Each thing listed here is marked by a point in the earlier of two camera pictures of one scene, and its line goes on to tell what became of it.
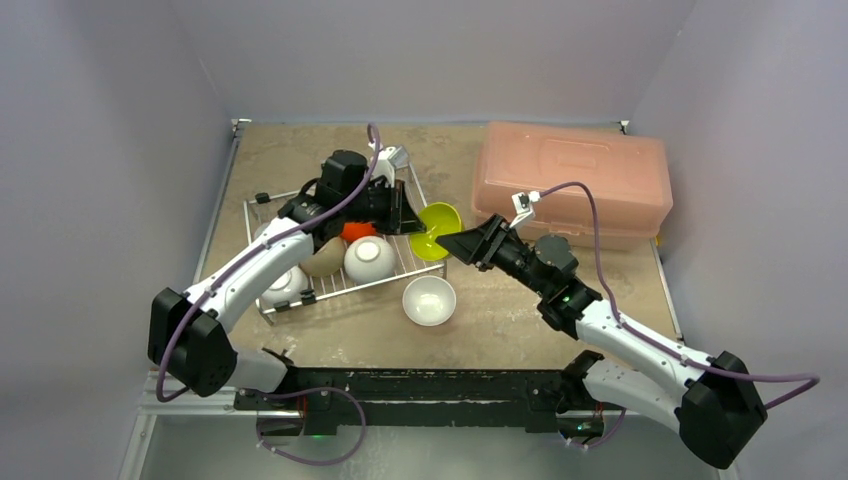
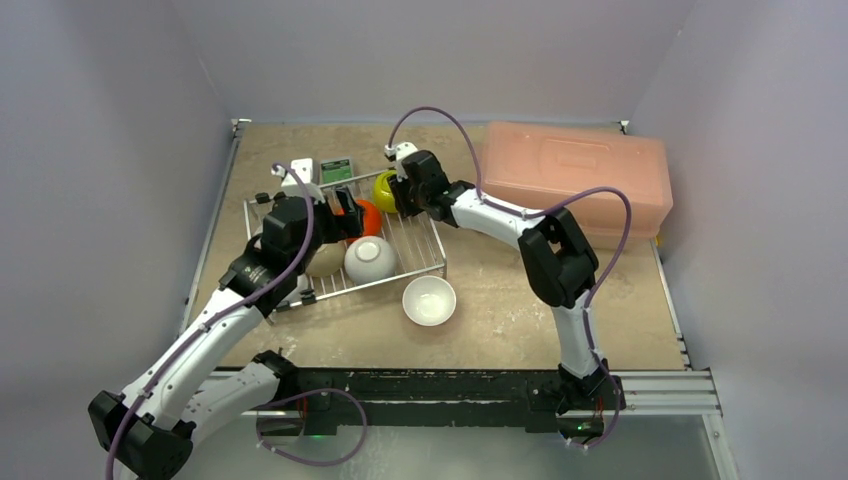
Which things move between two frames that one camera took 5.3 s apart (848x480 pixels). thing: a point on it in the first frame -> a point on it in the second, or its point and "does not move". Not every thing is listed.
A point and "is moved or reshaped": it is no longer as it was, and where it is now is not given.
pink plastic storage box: x=601 y=187 does not move
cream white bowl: x=327 y=260 does not move
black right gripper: x=491 y=240 -> x=403 y=195
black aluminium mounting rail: x=322 y=401 does not move
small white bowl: x=429 y=301 does not move
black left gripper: x=399 y=217 -> x=341 y=226
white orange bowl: x=369 y=259 does not move
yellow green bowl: x=439 y=220 is moved or reshaped
